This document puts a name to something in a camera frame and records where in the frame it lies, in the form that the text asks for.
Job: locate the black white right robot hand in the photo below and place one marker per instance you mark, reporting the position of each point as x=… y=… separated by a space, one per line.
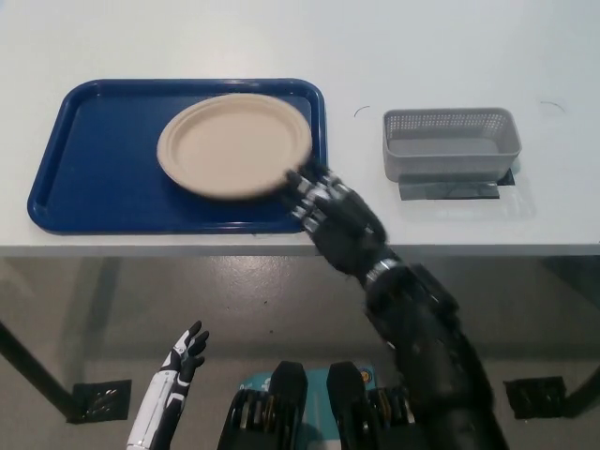
x=344 y=225

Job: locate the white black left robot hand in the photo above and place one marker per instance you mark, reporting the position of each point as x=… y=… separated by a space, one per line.
x=164 y=398

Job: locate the beige paper plate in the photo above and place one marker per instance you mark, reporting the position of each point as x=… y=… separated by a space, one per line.
x=234 y=145

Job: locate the black floor foot plate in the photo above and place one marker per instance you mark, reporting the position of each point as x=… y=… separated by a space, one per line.
x=534 y=397
x=100 y=403

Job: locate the blue plastic tray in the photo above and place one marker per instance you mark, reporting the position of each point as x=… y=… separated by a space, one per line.
x=94 y=159

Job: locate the grey perforated plastic basket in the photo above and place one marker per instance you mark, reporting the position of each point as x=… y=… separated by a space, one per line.
x=450 y=159

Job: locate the black teal robot body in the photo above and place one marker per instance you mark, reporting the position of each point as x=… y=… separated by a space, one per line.
x=290 y=412

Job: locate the black table leg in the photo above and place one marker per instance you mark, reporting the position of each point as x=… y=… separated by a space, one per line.
x=37 y=370

